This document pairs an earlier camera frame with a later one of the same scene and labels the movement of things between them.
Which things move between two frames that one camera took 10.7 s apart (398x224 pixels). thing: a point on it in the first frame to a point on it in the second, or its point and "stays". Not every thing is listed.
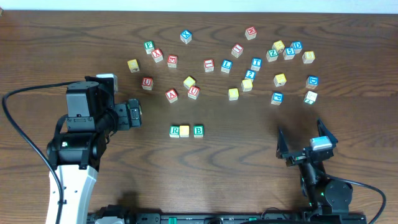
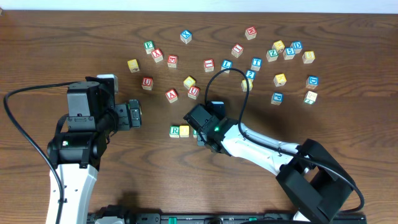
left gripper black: [134, 113] stays
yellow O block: [184, 130] stays
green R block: [174, 131] stays
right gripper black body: [300, 156] to [201, 139]
